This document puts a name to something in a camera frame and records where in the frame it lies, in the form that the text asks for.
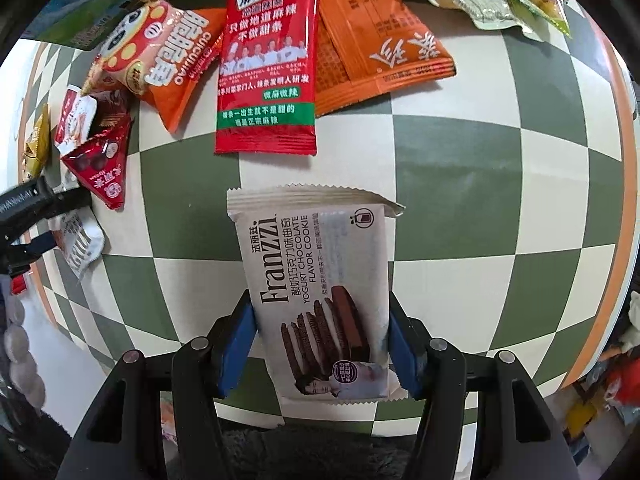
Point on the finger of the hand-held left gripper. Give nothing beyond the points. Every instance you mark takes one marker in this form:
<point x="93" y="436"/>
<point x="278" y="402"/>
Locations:
<point x="65" y="199"/>
<point x="40" y="244"/>

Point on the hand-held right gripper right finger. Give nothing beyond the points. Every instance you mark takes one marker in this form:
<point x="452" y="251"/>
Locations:
<point x="402" y="355"/>

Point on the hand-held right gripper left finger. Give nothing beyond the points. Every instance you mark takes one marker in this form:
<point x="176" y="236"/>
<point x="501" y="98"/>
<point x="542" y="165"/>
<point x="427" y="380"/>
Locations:
<point x="240" y="345"/>

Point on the white chocolate cookie packet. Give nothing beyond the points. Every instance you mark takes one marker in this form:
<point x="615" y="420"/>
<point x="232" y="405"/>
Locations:
<point x="310" y="270"/>

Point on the blue green milk carton box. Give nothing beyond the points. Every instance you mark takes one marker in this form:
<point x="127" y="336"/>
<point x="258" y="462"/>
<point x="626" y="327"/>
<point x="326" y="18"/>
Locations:
<point x="75" y="30"/>

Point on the white grey lettered snack packet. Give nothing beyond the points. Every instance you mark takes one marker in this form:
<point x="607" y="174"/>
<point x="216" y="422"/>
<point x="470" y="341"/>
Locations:
<point x="80" y="245"/>

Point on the dark red chocolate ball packet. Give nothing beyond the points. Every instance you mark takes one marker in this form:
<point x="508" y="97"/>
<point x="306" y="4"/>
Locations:
<point x="100" y="165"/>

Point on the yellow snack packet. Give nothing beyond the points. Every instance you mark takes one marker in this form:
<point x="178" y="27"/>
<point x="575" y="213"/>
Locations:
<point x="36" y="150"/>

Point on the small white red snack packet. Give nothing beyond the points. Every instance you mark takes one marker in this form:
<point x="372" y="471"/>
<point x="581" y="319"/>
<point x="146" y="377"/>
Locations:
<point x="75" y="120"/>

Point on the small brown snack packet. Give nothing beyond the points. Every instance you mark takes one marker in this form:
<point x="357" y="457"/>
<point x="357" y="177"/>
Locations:
<point x="114" y="105"/>

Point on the orange white crispy snack packet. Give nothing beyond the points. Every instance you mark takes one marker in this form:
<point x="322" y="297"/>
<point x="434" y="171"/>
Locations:
<point x="150" y="50"/>

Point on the green white checkered mat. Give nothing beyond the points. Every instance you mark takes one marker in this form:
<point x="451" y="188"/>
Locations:
<point x="475" y="185"/>

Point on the colourful toy clutter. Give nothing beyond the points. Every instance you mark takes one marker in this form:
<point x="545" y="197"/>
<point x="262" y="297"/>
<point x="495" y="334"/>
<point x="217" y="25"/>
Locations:
<point x="615" y="385"/>

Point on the red spicy strip packet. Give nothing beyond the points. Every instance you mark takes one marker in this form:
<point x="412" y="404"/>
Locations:
<point x="265" y="85"/>

